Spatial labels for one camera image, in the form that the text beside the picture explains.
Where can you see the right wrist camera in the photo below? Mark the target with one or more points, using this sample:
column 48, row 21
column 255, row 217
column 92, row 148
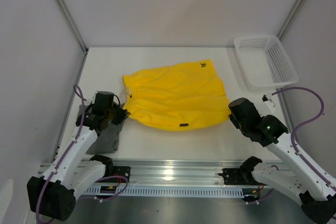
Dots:
column 267, row 98

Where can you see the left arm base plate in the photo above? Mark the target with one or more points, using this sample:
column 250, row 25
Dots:
column 124, row 171

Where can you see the slotted cable duct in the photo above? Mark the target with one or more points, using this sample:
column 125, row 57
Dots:
column 164, row 191

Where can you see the white plastic basket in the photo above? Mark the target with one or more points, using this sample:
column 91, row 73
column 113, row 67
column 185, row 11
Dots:
column 264, row 62

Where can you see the yellow shorts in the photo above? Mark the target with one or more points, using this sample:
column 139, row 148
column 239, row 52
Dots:
column 182, row 97

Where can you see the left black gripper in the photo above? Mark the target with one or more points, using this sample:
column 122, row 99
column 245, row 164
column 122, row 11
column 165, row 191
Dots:
column 123, row 115

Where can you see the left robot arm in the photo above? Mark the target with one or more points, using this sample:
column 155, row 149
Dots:
column 55, row 192

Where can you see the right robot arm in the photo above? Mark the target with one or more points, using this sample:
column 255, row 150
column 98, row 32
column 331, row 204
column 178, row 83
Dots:
column 312, row 188

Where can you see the aluminium rail frame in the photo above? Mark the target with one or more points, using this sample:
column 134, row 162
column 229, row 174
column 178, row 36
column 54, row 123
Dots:
column 176, row 173

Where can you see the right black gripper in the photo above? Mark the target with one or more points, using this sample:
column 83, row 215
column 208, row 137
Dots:
column 236, row 123

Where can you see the grey shorts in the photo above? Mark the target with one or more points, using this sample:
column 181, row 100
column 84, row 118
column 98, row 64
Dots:
column 107, row 136

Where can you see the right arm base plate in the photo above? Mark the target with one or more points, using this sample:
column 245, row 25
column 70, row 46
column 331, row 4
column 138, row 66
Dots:
column 236, row 176

